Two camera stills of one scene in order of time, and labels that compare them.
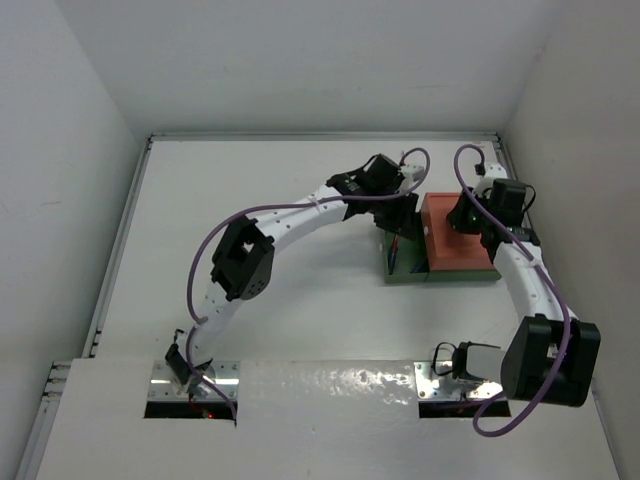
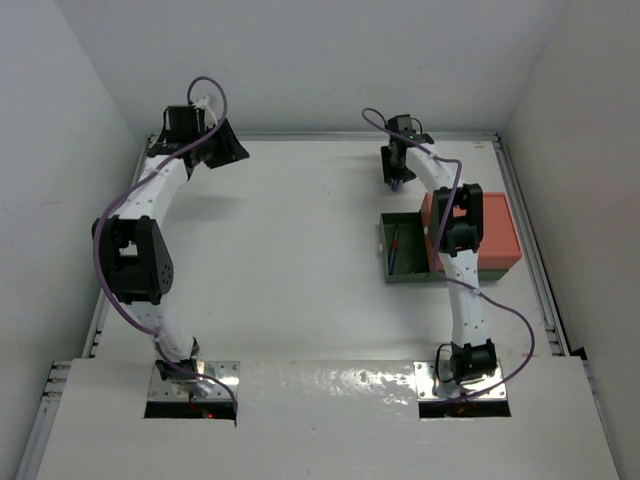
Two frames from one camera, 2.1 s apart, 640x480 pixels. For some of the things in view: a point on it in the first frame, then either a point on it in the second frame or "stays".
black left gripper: [402, 220] -> [229, 150]
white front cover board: [313, 420] stays
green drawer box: [405, 261] stays
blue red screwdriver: [392, 254] stays
